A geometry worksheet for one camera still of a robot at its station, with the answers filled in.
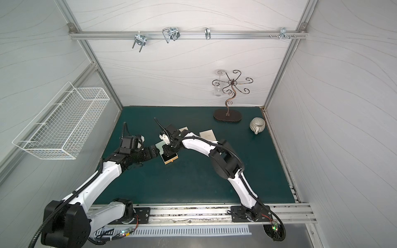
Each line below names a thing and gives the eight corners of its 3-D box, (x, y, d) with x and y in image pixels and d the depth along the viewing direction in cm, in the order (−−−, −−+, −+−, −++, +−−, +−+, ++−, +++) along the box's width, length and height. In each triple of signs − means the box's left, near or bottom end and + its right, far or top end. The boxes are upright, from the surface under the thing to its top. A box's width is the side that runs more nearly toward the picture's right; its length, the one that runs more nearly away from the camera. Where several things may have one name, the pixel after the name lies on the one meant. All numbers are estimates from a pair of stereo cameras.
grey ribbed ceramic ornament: (251, 136, 106) (254, 129, 100) (248, 123, 114) (250, 116, 108) (264, 136, 106) (268, 130, 100) (260, 123, 114) (263, 117, 108)
